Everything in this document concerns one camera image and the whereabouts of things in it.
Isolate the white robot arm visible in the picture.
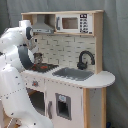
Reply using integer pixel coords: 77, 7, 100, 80
0, 20, 53, 128

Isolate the wooden toy kitchen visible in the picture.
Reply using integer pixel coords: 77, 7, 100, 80
22, 10, 115, 128

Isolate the grey toy sink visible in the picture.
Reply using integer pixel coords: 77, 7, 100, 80
52, 67, 93, 81

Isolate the toy microwave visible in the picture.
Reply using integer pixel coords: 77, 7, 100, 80
56, 14, 93, 34

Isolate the silver toy pot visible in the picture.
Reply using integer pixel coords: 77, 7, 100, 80
34, 53, 43, 64

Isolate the white cabinet door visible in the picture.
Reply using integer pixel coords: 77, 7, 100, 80
46, 81, 84, 128

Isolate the black toy faucet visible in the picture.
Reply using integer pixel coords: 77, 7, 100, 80
77, 50, 95, 70

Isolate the right red stove knob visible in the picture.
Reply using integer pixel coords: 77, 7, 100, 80
32, 81, 39, 87

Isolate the grey range hood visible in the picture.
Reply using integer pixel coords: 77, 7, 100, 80
32, 15, 54, 34

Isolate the black toy stovetop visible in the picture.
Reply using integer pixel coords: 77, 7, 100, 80
31, 63, 57, 73

